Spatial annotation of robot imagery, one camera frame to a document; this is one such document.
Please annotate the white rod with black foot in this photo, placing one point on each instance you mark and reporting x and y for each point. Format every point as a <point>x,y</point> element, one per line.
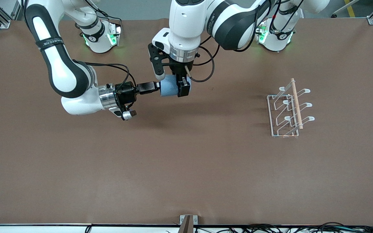
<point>345,8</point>

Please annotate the light blue plastic cup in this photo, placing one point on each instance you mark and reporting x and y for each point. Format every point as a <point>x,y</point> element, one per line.
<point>168,86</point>

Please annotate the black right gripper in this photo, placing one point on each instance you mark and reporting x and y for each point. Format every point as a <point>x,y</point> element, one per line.
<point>124,92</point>

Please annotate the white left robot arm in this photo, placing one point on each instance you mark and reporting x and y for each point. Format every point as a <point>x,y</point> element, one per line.
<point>186,19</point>

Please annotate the dark brown bar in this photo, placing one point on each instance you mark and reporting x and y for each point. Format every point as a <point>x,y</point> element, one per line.
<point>186,226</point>

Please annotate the brown table cover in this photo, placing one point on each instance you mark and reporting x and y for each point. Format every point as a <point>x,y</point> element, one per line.
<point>173,161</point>

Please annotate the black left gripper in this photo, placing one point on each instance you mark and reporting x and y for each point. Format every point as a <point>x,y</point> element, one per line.
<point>177,69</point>

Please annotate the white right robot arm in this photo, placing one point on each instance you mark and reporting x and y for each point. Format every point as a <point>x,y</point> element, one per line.
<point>63,74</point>

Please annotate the grey metal bracket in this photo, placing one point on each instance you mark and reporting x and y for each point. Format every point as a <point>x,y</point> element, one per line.
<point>195,220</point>

